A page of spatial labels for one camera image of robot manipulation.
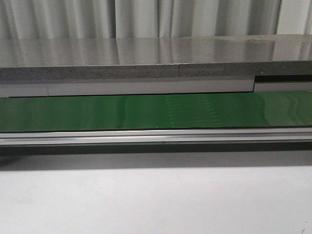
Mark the white pleated curtain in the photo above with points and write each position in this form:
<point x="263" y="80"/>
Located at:
<point x="55" y="19"/>

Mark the grey conveyor rear rail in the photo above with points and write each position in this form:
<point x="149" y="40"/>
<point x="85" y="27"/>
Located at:
<point x="135" y="86"/>

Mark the aluminium conveyor front rail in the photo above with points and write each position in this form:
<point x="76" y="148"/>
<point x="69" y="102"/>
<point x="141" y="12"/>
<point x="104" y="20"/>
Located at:
<point x="156" y="136"/>

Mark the green conveyor belt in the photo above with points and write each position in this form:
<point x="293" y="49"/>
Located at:
<point x="166" y="111"/>

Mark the grey stone counter slab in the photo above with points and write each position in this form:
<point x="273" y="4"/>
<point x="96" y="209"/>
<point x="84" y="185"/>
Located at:
<point x="62" y="60"/>

